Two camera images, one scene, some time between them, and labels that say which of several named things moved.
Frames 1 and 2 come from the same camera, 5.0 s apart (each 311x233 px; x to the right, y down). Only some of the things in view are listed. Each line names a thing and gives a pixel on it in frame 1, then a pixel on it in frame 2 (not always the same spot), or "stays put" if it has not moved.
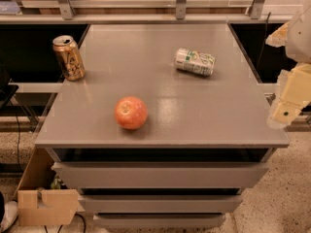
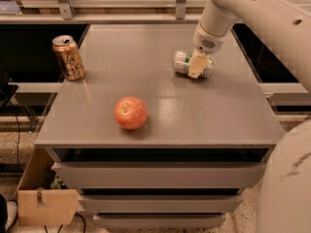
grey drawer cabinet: x=166 y=129 stays put
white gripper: x=300 y=39 -> x=207 y=40
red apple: x=130 y=113 stays put
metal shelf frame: x=65 y=10 stays put
